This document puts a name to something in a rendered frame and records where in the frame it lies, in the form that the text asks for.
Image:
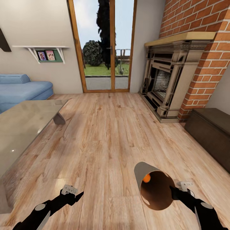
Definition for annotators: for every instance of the countertop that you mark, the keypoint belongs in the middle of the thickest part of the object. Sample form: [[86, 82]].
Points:
[[183, 36]]

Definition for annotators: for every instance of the shelf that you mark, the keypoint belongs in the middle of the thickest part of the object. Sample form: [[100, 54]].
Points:
[[57, 51]]

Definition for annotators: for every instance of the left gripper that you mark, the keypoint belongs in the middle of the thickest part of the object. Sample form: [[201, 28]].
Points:
[[68, 198]]

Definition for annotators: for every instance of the trash can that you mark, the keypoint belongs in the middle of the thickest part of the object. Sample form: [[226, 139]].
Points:
[[157, 191]]

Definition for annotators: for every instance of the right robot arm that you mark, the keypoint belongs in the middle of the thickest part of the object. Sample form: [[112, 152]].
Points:
[[205, 214]]

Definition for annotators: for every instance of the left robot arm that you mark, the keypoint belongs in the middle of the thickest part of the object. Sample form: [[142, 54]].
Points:
[[41, 213]]

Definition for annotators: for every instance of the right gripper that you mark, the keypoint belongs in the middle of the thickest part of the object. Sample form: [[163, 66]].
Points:
[[180, 195]]

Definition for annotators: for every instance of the wood fireplace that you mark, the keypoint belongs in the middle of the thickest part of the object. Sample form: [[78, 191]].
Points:
[[168, 74]]

